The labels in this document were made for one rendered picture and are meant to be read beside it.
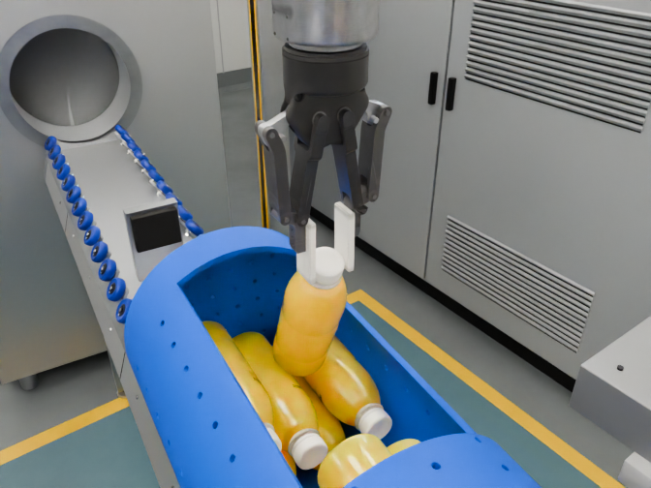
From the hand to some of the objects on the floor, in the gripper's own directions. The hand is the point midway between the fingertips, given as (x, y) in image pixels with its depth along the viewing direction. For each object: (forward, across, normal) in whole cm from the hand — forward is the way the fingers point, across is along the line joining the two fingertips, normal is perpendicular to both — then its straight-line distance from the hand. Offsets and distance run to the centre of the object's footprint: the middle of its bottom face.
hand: (325, 243), depth 62 cm
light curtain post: (+129, -28, -75) cm, 152 cm away
